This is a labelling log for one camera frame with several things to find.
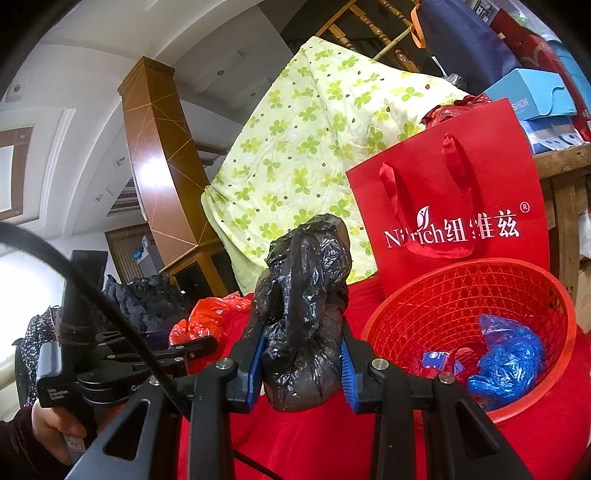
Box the wooden cabinet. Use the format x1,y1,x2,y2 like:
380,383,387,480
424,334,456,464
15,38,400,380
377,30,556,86
105,225,168,278

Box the wooden stair railing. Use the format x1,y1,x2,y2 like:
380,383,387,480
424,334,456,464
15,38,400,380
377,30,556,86
321,0,422,75

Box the light blue cardboard box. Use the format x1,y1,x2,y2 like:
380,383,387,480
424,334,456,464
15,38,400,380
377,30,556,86
480,68,579,123

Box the dark floral cloth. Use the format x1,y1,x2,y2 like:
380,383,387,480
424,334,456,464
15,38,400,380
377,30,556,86
14,307,64,407

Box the green floral quilt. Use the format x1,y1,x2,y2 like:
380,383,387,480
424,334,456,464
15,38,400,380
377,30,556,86
202,36,476,295

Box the black cable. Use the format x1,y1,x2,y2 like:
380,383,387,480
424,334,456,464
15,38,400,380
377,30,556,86
0,224,195,418

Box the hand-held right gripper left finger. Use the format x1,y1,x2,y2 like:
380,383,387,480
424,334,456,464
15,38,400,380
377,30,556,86
65,323,267,480

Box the blue and white patterned package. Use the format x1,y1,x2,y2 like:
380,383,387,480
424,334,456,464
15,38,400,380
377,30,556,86
526,115,583,156

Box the orange red plastic bag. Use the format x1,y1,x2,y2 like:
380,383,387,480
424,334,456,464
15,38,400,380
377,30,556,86
168,296,253,348

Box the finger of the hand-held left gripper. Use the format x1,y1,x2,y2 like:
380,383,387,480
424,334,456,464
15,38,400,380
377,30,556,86
95,335,219,359
139,357,191,377

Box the black plastic bag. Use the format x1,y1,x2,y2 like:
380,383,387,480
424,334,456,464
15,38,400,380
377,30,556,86
253,213,354,414

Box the red gift box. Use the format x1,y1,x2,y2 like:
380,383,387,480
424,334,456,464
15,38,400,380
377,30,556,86
489,9,575,77

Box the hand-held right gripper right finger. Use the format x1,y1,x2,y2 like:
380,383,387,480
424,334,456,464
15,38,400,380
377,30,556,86
341,318,532,480

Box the navy bag with orange handle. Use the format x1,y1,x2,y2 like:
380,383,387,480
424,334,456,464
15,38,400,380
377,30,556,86
410,0,523,93

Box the red paper bag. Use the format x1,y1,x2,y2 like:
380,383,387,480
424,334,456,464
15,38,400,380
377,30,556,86
345,98,553,297

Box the person's left hand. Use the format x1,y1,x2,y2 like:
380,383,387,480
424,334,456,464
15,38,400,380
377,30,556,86
31,401,99,465

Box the red cloth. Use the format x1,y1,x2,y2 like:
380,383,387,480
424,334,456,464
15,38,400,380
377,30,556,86
178,277,591,480

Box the blue plastic bag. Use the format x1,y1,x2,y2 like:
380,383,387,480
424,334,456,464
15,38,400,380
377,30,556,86
466,314,546,410

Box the red plastic basket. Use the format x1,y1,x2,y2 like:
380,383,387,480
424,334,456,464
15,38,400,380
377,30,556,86
361,258,578,426

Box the person's left forearm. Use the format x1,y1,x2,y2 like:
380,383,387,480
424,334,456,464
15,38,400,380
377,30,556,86
0,408,63,480

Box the black jacket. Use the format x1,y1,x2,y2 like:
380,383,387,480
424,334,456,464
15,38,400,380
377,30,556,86
104,272,188,334

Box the wooden column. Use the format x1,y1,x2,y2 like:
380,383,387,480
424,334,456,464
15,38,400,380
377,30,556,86
117,56,232,280

